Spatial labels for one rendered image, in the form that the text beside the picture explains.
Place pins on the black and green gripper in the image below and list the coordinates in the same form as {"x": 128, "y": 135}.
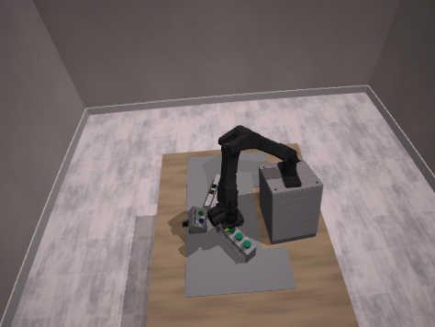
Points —
{"x": 230, "y": 223}

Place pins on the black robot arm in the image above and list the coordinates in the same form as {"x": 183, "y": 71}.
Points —
{"x": 241, "y": 139}

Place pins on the grey flat mat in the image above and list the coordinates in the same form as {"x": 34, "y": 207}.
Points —
{"x": 212, "y": 267}

